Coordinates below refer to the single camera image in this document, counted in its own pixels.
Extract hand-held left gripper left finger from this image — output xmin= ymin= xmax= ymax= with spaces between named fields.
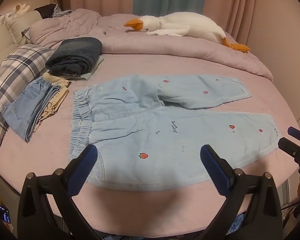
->
xmin=17 ymin=144 xmax=102 ymax=240

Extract white plush rabbit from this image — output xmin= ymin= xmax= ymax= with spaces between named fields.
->
xmin=5 ymin=4 xmax=31 ymax=19

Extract bed with pink sheet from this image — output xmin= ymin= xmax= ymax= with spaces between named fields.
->
xmin=0 ymin=52 xmax=300 ymax=232

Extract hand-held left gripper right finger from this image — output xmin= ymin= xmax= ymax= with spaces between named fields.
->
xmin=200 ymin=144 xmax=283 ymax=240

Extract pink duvet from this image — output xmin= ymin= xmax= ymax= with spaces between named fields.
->
xmin=29 ymin=8 xmax=273 ymax=81

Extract folded beige pants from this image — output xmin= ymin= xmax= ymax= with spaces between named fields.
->
xmin=34 ymin=72 xmax=72 ymax=132

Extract blue plaid pillow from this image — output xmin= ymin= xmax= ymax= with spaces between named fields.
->
xmin=0 ymin=44 xmax=56 ymax=161

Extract folded dark blue jeans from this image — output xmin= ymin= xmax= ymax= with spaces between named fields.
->
xmin=45 ymin=37 xmax=103 ymax=77

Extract beige cushion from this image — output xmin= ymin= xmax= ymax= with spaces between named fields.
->
xmin=5 ymin=10 xmax=43 ymax=46

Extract smartphone with lit screen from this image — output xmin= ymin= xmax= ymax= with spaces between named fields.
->
xmin=0 ymin=199 xmax=11 ymax=224

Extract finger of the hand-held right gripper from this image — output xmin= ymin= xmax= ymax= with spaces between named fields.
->
xmin=277 ymin=137 xmax=300 ymax=158
xmin=287 ymin=126 xmax=300 ymax=143

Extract white goose plush toy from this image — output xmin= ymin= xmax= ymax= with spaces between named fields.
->
xmin=123 ymin=12 xmax=251 ymax=53

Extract folded pale green cloth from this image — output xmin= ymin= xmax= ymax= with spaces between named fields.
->
xmin=49 ymin=55 xmax=105 ymax=81

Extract plaid shirt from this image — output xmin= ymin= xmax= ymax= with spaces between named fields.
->
xmin=51 ymin=5 xmax=74 ymax=18

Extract dark clothes pile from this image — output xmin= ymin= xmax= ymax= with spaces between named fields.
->
xmin=35 ymin=4 xmax=57 ymax=19

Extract folded blue denim pants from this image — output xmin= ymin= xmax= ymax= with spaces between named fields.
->
xmin=2 ymin=77 xmax=63 ymax=143

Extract light blue strawberry print pants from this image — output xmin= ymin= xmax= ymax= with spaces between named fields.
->
xmin=68 ymin=74 xmax=280 ymax=193

